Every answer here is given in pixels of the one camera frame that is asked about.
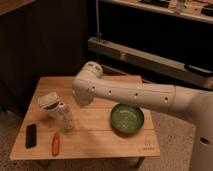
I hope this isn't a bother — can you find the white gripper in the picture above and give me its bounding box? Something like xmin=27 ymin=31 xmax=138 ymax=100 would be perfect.
xmin=37 ymin=92 xmax=60 ymax=118

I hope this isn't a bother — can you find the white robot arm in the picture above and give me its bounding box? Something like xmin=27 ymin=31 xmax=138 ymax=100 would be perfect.
xmin=72 ymin=61 xmax=213 ymax=171

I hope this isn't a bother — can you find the clear plastic bottle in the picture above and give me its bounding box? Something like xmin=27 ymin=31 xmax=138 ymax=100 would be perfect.
xmin=59 ymin=102 xmax=73 ymax=130

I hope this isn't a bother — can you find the wooden table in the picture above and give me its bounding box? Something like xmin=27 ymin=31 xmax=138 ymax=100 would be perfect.
xmin=10 ymin=77 xmax=160 ymax=160

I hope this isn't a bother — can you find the dark wooden cabinet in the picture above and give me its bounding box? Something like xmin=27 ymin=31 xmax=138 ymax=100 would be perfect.
xmin=0 ymin=0 xmax=86 ymax=114

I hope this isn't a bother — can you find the green bowl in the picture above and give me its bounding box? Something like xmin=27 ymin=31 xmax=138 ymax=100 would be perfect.
xmin=110 ymin=104 xmax=145 ymax=134

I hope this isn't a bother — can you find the white shelf unit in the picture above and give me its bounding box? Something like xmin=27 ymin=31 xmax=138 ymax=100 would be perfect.
xmin=87 ymin=0 xmax=213 ymax=90

